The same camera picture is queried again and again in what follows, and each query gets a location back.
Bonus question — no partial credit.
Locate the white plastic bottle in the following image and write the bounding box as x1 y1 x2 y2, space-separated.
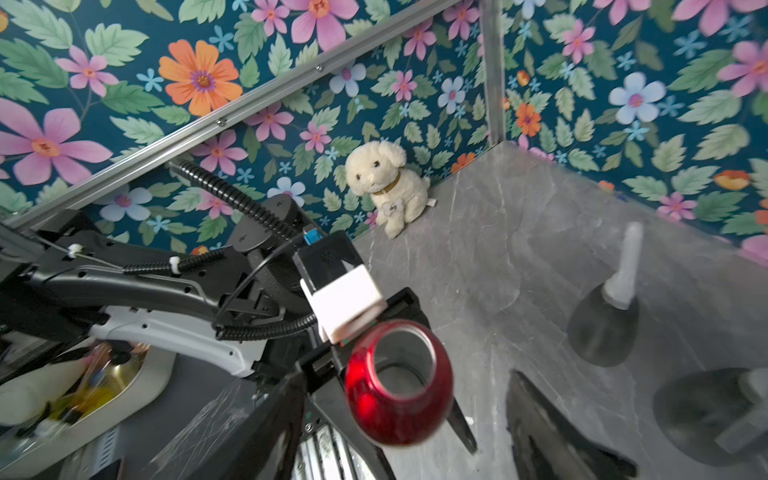
0 358 91 426

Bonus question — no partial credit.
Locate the white spray nozzle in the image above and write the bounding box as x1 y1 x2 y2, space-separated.
715 367 767 454
602 222 644 310

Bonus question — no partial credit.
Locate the white plastic tray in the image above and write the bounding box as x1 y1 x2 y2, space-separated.
0 344 178 480

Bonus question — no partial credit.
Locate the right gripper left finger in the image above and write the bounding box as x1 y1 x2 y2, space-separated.
197 372 307 479

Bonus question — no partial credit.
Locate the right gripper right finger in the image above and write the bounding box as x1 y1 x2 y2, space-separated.
506 370 638 479

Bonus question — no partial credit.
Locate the white plush teddy bear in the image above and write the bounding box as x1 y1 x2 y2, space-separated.
345 141 437 239

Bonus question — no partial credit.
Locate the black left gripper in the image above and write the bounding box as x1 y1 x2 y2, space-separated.
296 287 478 480

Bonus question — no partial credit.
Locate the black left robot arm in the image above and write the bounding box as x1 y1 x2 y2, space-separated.
1 160 478 479

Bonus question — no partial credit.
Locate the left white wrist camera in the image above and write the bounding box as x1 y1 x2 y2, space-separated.
293 229 387 344

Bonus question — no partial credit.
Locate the aluminium frame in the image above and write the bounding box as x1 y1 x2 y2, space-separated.
1 1 505 230

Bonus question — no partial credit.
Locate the grey translucent spray bottle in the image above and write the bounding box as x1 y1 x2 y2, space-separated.
567 285 640 367

